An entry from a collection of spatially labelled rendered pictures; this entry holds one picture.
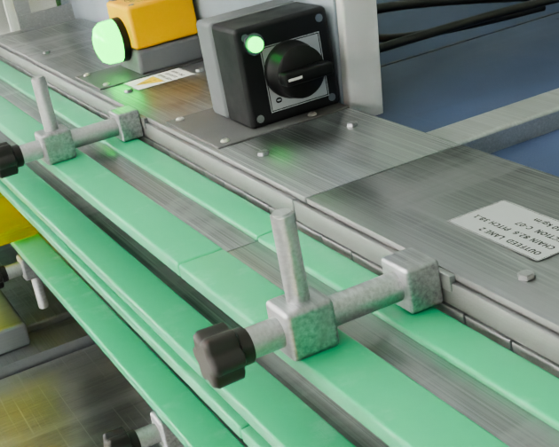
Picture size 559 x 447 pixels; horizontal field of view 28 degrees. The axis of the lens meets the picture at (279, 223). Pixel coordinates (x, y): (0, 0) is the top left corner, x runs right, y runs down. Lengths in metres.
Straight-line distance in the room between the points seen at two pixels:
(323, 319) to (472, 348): 0.07
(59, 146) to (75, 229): 0.09
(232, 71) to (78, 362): 0.52
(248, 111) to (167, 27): 0.29
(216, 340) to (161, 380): 0.40
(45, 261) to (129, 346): 0.27
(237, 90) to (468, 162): 0.23
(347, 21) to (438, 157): 0.18
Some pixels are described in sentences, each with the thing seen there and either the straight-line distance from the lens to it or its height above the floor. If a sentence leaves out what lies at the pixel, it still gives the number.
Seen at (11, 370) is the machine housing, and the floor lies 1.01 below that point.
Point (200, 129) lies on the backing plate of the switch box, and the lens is 0.90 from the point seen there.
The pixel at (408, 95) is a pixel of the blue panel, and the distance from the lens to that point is 0.96.
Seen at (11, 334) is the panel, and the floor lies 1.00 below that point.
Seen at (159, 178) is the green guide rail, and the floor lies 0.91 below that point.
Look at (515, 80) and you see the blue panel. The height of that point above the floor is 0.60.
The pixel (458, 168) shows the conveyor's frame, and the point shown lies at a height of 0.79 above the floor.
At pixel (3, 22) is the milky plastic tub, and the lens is 1.76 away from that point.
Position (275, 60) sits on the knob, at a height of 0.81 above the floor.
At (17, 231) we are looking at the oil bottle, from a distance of 1.30.
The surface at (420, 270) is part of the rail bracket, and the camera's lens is 0.57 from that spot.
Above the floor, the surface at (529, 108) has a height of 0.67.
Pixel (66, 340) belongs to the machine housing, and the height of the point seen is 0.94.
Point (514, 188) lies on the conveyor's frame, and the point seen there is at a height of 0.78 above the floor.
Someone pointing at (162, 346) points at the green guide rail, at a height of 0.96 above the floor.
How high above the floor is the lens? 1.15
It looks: 21 degrees down
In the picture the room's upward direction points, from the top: 109 degrees counter-clockwise
